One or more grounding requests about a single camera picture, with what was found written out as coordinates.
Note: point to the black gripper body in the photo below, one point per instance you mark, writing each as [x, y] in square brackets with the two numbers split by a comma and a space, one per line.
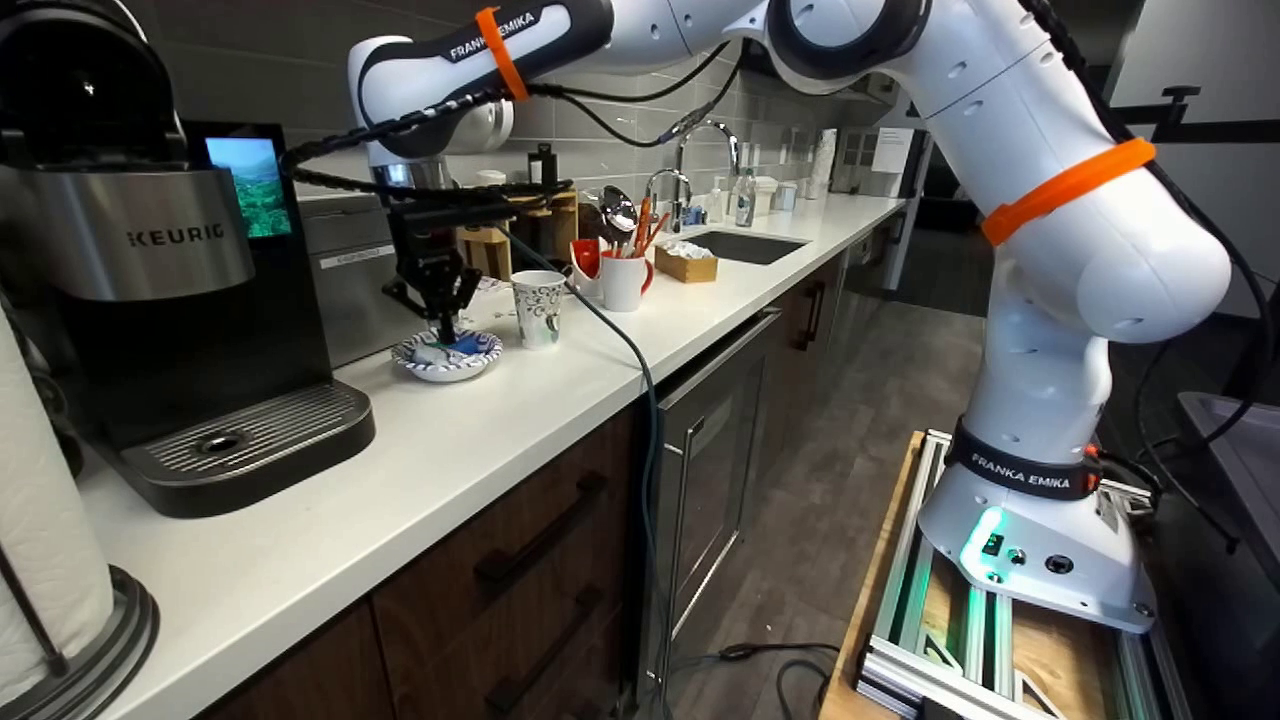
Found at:
[434, 241]

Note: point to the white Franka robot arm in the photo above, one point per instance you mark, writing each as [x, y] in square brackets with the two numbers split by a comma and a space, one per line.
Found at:
[1064, 267]

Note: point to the small bowl with colourful items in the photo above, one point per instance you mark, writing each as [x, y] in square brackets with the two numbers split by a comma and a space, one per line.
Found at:
[446, 362]

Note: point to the silver metal bin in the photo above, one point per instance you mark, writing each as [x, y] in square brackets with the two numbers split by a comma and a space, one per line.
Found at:
[347, 307]

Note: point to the dark counter sink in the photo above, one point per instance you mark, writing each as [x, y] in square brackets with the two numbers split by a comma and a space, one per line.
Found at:
[746, 246]

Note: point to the black silver Keurig coffee machine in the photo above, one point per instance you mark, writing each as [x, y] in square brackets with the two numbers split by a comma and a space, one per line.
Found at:
[132, 267]

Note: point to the wooden organizer rack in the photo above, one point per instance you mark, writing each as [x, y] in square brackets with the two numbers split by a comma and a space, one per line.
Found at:
[560, 230]

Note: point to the white mug with red inside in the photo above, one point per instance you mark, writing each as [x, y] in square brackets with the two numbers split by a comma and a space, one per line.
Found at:
[586, 259]

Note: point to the black canister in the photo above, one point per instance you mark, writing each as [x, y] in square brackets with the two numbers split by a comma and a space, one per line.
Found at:
[541, 163]

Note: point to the orange stirrer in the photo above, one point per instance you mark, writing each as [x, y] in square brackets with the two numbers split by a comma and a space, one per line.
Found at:
[644, 227]

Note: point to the wooden packet box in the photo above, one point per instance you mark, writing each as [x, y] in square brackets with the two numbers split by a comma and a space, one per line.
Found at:
[684, 267]

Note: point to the white sugar packets pile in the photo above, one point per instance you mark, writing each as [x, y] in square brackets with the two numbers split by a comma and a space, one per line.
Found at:
[684, 249]

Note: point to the dark wood cabinet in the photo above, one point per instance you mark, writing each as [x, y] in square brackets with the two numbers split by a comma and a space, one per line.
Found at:
[506, 575]

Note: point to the stainless dishwasher front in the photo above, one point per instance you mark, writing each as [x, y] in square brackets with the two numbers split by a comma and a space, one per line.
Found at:
[715, 453]

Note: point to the small soap dispenser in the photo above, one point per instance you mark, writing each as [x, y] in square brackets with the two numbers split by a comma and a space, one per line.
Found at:
[746, 202]

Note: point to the chrome faucet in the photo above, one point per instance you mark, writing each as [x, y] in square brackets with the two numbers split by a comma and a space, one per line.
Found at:
[731, 132]

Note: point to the black paper towel holder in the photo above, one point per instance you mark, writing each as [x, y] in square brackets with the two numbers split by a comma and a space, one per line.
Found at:
[127, 640]

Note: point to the white kettle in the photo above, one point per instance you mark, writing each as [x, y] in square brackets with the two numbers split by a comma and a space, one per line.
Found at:
[40, 535]

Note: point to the wooden board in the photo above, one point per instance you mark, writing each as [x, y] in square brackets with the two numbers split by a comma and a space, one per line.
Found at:
[867, 601]

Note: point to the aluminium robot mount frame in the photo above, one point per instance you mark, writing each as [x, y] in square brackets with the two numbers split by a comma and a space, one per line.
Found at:
[934, 624]

